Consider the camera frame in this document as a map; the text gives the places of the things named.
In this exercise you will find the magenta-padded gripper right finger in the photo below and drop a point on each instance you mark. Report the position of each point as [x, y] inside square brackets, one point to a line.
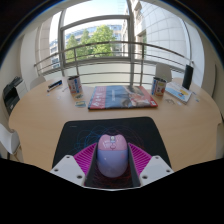
[155, 168]

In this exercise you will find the pink and lilac computer mouse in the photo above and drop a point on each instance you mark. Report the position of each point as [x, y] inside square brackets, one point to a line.
[112, 156]

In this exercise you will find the black mouse pad red-blue print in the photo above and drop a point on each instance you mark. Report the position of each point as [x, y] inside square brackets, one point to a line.
[83, 131]

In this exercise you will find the grey metal balcony railing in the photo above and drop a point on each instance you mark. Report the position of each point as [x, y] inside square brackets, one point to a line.
[110, 43]

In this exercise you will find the black and white printer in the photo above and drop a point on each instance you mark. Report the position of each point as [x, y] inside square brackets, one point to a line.
[12, 95]

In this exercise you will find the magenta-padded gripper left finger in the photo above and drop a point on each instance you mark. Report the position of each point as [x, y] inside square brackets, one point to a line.
[68, 168]

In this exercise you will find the black cylindrical speaker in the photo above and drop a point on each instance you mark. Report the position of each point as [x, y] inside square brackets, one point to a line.
[188, 76]

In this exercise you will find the white cup with blue print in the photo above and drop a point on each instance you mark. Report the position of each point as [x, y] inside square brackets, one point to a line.
[74, 85]

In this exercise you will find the white cup with red print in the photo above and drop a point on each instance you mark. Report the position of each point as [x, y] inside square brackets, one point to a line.
[159, 87]

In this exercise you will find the red-edged magazine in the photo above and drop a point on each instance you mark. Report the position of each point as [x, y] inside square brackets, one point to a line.
[120, 97]

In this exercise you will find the small black stapler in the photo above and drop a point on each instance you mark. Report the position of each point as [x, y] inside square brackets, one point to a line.
[55, 85]

